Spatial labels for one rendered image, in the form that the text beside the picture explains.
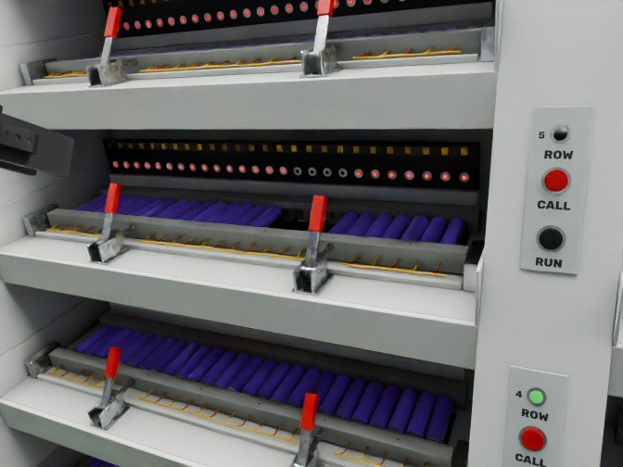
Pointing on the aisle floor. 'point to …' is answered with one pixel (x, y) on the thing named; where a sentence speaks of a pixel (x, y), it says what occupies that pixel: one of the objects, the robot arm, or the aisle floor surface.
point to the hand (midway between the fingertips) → (11, 145)
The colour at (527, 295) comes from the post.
